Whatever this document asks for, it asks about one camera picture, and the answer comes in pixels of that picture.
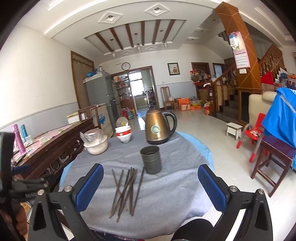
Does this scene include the orange wooden pillar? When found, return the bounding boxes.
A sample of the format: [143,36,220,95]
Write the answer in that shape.
[214,1,263,126]

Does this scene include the white ceramic pot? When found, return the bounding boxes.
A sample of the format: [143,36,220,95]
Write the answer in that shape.
[83,137,108,155]

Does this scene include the white carton blue print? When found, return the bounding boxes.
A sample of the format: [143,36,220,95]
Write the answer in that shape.
[90,103,114,137]

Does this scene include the colourful plastic containers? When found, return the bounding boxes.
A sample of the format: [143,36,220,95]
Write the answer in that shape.
[121,107,137,120]

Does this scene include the wooden door with curtain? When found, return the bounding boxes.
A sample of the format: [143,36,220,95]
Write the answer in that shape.
[70,51,95,109]

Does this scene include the white box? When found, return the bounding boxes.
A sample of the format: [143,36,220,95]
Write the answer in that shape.
[67,112,80,124]

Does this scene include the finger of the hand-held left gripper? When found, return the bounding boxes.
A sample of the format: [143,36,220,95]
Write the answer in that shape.
[13,164,32,175]
[9,175,57,202]

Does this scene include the wooden stair railing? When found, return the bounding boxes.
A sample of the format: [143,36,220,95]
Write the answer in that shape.
[209,44,285,116]

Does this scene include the light blue table cover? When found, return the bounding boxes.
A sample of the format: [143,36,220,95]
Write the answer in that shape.
[60,130,216,186]

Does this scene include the dark wooden chair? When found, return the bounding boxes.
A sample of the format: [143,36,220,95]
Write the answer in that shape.
[78,105,99,128]

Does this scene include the golden electric kettle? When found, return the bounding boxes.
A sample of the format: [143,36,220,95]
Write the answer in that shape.
[144,108,177,145]

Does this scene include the small white desk fan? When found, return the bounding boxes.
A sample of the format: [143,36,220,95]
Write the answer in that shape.
[116,116,129,127]

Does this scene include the grey refrigerator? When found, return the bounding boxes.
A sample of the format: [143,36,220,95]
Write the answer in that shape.
[84,71,121,121]

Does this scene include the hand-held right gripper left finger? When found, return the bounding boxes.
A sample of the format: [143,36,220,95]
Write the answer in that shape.
[28,163,104,241]

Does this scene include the teal bottle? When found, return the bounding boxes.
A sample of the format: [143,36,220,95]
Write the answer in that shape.
[20,124,29,143]

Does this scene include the red box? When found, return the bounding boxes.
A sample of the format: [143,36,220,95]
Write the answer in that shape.
[261,71,275,85]

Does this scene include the red plastic chair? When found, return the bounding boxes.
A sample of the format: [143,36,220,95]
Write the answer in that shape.
[236,113,270,163]

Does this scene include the bunch of dark chopsticks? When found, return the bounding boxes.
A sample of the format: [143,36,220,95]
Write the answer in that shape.
[109,166,146,223]

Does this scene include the grey metal chopstick holder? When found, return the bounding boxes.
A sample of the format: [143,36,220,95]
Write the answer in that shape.
[140,146,162,181]

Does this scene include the wooden stool purple seat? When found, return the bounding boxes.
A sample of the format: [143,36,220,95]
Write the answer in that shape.
[251,135,296,197]

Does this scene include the floral table cover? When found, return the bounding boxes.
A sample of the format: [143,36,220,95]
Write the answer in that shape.
[13,124,78,164]

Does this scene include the dark wooden sideboard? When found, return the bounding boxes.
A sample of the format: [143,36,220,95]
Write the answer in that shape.
[9,117,95,193]

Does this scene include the brown wooden chair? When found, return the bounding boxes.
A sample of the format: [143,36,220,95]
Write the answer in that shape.
[161,86,176,110]

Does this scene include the white step stool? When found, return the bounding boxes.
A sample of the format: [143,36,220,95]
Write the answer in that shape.
[225,122,243,140]

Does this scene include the framed wall picture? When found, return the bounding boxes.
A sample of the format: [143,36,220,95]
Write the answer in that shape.
[168,62,180,76]

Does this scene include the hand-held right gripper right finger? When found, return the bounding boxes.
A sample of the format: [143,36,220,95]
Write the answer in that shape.
[197,164,273,241]

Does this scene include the person's dark trouser leg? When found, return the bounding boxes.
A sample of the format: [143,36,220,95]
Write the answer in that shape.
[172,218,214,241]

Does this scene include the cream sofa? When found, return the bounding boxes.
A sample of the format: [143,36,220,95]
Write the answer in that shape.
[248,91,278,130]

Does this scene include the pink wall calendar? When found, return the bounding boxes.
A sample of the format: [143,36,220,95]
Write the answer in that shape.
[229,32,251,69]

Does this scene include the clear plastic bag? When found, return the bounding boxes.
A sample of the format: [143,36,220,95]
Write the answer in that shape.
[80,129,104,144]

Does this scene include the blue jacket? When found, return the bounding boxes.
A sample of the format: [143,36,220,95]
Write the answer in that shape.
[262,88,296,171]

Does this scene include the person's left hand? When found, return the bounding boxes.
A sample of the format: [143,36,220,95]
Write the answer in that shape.
[7,204,26,234]

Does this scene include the pink bottle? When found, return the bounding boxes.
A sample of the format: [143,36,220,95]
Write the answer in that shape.
[11,124,26,154]

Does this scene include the grey tablecloth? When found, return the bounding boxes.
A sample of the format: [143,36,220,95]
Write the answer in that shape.
[59,131,216,240]

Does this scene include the wooden shelf with goods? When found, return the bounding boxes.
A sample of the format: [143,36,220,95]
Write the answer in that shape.
[112,73,130,107]

